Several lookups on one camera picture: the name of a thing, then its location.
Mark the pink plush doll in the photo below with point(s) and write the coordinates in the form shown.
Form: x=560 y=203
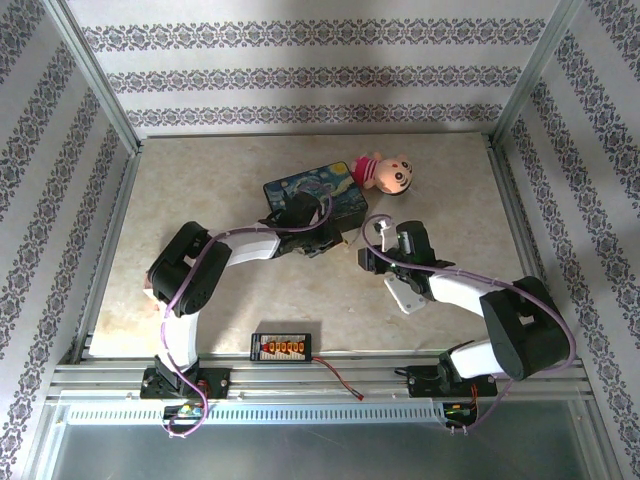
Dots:
x=395 y=175

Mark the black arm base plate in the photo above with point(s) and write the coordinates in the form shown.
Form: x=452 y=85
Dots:
x=220 y=382
x=425 y=385

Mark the aluminium mounting rail beam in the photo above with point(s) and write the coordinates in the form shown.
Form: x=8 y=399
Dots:
x=325 y=372

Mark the starry night print box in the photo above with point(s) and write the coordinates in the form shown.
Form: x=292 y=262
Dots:
x=340 y=185

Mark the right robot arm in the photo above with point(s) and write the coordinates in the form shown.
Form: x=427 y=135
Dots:
x=460 y=290

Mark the small controller circuit board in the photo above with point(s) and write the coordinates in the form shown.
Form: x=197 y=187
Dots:
x=460 y=411
x=185 y=411

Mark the white plastic block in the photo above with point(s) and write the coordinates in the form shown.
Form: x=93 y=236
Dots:
x=410 y=302

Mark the aluminium frame post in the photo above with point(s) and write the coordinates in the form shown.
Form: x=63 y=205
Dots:
x=90 y=75
x=530 y=70

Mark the aluminium table edge rail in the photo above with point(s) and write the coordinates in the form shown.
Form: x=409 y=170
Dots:
x=107 y=250
x=515 y=210

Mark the black power distribution board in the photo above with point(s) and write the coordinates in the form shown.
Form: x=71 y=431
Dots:
x=280 y=347

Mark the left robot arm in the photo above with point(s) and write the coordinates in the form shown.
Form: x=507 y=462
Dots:
x=250 y=250

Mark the small wooden block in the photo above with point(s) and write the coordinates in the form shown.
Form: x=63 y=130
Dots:
x=149 y=295

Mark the grey metal sheet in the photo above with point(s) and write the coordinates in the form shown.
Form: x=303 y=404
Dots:
x=320 y=452

